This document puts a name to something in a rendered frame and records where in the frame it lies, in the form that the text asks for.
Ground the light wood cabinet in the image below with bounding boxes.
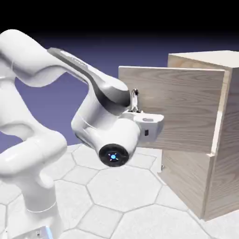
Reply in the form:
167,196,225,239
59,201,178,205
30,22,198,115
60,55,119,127
157,49,239,222

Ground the light wood cabinet door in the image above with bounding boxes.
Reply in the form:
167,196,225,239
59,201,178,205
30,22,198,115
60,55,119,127
157,145,215,222
118,65,231,155

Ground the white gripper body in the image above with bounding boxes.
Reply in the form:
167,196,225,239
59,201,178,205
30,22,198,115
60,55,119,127
122,110,165,125

